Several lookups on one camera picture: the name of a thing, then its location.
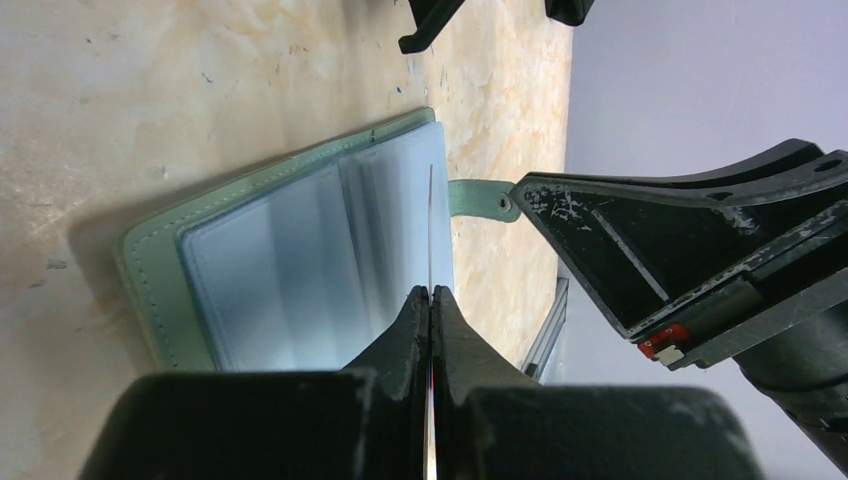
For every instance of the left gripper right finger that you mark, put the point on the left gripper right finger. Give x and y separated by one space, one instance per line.
494 422

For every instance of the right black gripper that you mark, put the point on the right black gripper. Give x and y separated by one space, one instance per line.
701 268

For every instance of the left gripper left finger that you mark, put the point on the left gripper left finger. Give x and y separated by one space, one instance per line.
364 421

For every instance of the green leather card holder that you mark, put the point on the green leather card holder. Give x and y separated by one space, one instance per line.
301 264

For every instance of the black plastic card tray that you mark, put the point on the black plastic card tray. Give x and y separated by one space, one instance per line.
431 16

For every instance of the aluminium front frame rail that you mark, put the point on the aluminium front frame rail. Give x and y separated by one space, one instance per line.
544 344

